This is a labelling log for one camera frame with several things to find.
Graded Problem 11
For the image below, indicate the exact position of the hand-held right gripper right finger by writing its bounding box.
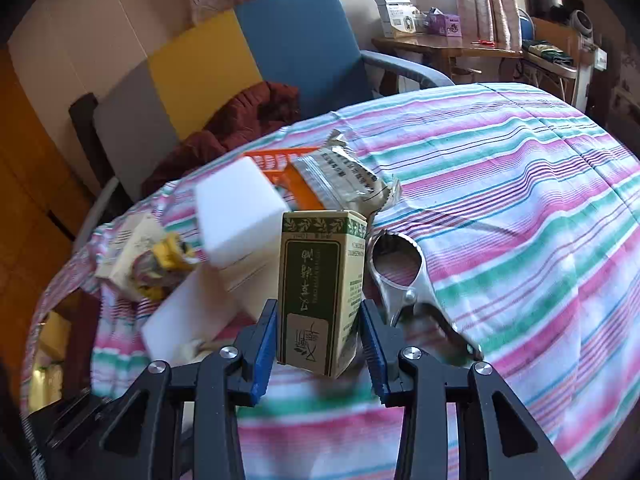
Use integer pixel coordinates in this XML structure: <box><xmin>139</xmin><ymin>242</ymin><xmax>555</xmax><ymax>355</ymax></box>
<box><xmin>360</xmin><ymin>299</ymin><xmax>576</xmax><ymax>480</ymax></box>

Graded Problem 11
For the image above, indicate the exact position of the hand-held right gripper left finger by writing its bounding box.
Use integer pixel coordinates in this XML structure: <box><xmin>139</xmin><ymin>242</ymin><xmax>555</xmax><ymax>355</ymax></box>
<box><xmin>75</xmin><ymin>299</ymin><xmax>279</xmax><ymax>480</ymax></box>

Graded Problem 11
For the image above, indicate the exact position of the metal jar opener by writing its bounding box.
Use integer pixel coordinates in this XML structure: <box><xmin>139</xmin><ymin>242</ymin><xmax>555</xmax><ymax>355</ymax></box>
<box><xmin>366</xmin><ymin>229</ymin><xmax>484</xmax><ymax>362</ymax></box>

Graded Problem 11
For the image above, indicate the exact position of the white foam block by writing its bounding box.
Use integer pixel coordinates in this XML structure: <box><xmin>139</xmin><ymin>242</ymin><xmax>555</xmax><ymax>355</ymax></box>
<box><xmin>141</xmin><ymin>264</ymin><xmax>262</xmax><ymax>362</ymax></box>
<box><xmin>194</xmin><ymin>156</ymin><xmax>292</xmax><ymax>292</ymax></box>

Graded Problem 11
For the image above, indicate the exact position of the green box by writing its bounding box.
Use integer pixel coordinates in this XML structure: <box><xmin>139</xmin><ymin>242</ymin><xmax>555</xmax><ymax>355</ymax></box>
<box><xmin>276</xmin><ymin>209</ymin><xmax>369</xmax><ymax>379</ymax></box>

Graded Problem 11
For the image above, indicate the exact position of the beige cardboard box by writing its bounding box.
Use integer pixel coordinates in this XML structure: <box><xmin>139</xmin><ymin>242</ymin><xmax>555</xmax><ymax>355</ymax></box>
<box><xmin>95</xmin><ymin>212</ymin><xmax>162</xmax><ymax>286</ymax></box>

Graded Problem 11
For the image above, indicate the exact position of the silver grey packet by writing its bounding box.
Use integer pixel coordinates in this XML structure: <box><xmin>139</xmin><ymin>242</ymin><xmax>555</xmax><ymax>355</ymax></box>
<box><xmin>289</xmin><ymin>129</ymin><xmax>402</xmax><ymax>222</ymax></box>

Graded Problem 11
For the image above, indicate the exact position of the orange snack packet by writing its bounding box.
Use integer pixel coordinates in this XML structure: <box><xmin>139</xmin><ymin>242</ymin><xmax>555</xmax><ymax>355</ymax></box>
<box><xmin>244</xmin><ymin>146</ymin><xmax>327</xmax><ymax>212</ymax></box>

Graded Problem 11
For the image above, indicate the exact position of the striped blanket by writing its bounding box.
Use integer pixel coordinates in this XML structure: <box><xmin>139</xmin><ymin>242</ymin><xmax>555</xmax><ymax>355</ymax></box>
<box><xmin>20</xmin><ymin>82</ymin><xmax>640</xmax><ymax>480</ymax></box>

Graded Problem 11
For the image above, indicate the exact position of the dark red cloth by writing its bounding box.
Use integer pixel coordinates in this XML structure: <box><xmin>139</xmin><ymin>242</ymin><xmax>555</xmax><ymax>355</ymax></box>
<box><xmin>142</xmin><ymin>82</ymin><xmax>301</xmax><ymax>196</ymax></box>

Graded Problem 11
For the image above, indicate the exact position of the wooden wardrobe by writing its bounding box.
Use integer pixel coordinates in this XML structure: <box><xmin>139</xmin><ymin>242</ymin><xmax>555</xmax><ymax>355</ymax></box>
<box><xmin>0</xmin><ymin>45</ymin><xmax>96</xmax><ymax>246</ymax></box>

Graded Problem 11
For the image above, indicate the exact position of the wooden desk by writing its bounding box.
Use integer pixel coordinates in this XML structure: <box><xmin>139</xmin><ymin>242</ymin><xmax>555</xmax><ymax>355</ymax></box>
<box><xmin>372</xmin><ymin>34</ymin><xmax>522</xmax><ymax>92</ymax></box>

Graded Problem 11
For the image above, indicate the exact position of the grey yellow blue armchair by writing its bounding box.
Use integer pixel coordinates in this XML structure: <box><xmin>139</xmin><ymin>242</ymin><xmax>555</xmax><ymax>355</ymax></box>
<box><xmin>72</xmin><ymin>0</ymin><xmax>456</xmax><ymax>241</ymax></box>

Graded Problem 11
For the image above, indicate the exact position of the purple box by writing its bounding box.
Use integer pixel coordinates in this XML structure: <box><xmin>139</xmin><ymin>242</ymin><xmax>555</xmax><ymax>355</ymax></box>
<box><xmin>426</xmin><ymin>11</ymin><xmax>464</xmax><ymax>37</ymax></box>

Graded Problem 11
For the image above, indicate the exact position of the white cardboard box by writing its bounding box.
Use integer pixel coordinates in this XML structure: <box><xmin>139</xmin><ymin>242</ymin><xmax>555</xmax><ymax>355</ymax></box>
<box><xmin>374</xmin><ymin>0</ymin><xmax>425</xmax><ymax>39</ymax></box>

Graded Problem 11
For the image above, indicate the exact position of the white appliance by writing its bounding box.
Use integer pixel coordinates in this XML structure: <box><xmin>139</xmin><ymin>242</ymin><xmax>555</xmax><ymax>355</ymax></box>
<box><xmin>574</xmin><ymin>41</ymin><xmax>609</xmax><ymax>107</ymax></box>

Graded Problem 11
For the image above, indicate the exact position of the brown cardboard box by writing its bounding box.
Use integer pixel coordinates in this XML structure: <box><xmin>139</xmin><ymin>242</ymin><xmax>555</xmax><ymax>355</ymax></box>
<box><xmin>529</xmin><ymin>16</ymin><xmax>582</xmax><ymax>67</ymax></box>

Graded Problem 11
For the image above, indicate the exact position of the white fan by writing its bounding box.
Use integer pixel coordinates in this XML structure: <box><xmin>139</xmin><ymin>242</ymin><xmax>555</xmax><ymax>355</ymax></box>
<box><xmin>569</xmin><ymin>9</ymin><xmax>597</xmax><ymax>47</ymax></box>

